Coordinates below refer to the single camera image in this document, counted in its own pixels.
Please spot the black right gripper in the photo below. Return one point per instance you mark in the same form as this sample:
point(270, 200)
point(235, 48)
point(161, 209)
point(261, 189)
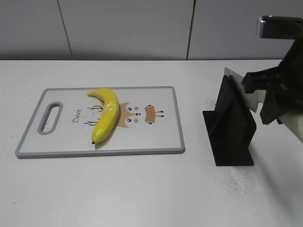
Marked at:
point(284, 84)

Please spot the yellow plastic banana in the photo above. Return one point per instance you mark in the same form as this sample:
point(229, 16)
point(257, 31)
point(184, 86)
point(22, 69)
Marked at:
point(109, 116)

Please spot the black knife stand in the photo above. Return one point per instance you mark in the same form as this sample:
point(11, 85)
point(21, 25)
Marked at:
point(230, 127)

